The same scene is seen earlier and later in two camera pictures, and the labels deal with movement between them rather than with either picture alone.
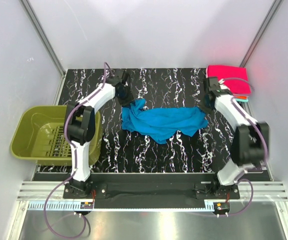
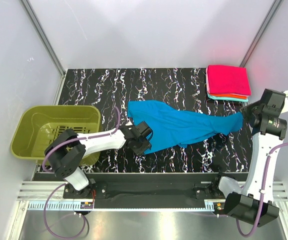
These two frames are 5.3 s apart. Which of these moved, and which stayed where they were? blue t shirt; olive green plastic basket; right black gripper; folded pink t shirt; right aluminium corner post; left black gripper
Moved: right black gripper; blue t shirt; left black gripper
Stayed: folded pink t shirt; olive green plastic basket; right aluminium corner post
